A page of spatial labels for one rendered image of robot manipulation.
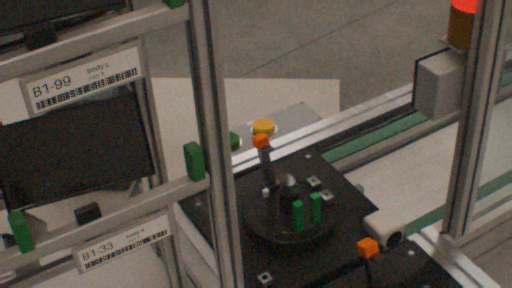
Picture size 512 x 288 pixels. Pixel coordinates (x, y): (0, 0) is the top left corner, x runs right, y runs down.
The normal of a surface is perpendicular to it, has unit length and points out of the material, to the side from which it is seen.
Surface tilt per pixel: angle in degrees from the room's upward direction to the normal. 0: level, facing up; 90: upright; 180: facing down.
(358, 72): 0
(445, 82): 90
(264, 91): 0
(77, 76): 90
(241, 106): 0
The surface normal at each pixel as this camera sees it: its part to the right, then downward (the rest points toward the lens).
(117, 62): 0.51, 0.51
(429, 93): -0.86, 0.35
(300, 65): -0.05, -0.79
